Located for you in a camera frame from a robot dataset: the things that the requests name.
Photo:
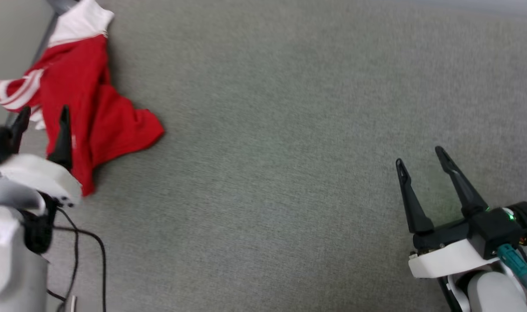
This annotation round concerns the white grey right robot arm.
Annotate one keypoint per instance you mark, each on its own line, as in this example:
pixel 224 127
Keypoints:
pixel 493 290

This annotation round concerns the red and white basketball jersey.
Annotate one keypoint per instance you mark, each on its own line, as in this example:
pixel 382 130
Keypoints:
pixel 98 112

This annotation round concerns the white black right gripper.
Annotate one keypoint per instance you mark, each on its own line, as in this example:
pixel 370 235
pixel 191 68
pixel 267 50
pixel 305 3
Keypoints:
pixel 445 260

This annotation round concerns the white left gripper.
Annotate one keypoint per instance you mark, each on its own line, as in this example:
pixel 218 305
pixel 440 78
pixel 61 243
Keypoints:
pixel 37 173

